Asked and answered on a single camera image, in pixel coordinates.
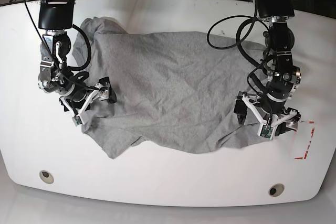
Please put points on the red tape rectangle marking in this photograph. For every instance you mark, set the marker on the red tape rectangle marking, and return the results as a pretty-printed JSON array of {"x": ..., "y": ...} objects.
[{"x": 302, "y": 139}]

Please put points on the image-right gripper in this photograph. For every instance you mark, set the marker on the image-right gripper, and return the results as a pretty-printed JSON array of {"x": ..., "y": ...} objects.
[{"x": 283, "y": 119}]

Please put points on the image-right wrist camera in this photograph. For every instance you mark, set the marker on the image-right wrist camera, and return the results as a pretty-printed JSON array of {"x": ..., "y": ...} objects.
[{"x": 266, "y": 131}]

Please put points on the grey t-shirt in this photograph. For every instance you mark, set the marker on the grey t-shirt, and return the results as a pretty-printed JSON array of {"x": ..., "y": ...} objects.
[{"x": 172, "y": 89}]

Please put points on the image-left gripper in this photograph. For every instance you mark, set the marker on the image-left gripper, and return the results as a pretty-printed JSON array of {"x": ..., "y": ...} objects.
[{"x": 79, "y": 99}]

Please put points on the right table grommet hole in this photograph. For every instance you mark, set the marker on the right table grommet hole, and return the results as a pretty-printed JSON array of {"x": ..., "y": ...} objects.
[{"x": 276, "y": 190}]

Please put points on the table grommet hole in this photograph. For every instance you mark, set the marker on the table grommet hole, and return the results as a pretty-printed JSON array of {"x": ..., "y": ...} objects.
[
  {"x": 46, "y": 177},
  {"x": 276, "y": 190}
]

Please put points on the left table grommet hole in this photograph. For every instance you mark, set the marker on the left table grommet hole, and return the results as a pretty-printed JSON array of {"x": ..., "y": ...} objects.
[{"x": 46, "y": 177}]

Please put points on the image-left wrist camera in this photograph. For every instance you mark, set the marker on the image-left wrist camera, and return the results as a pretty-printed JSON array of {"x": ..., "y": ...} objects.
[{"x": 80, "y": 119}]

